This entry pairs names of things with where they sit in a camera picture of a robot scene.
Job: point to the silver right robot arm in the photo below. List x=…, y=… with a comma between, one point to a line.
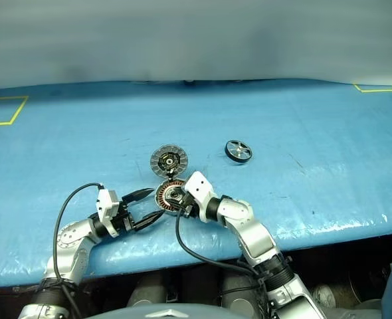
x=252, y=232

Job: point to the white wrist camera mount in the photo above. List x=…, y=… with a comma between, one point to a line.
x=108, y=206
x=199, y=186

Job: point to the grey-blue robot torso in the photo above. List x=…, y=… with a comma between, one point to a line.
x=169, y=313

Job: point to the blue plastic table cover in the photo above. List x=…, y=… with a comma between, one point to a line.
x=282, y=199

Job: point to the dark grey rounded shape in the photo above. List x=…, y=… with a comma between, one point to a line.
x=146, y=292
x=239, y=294

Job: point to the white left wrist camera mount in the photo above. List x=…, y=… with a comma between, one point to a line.
x=108, y=206

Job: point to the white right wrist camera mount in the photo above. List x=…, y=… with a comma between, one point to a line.
x=199, y=186

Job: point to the black spoked rotor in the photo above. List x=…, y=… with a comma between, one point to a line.
x=238, y=150

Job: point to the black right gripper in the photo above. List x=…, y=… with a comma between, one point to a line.
x=189, y=206

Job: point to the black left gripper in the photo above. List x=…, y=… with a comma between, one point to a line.
x=124, y=217

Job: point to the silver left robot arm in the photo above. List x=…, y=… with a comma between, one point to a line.
x=73, y=232

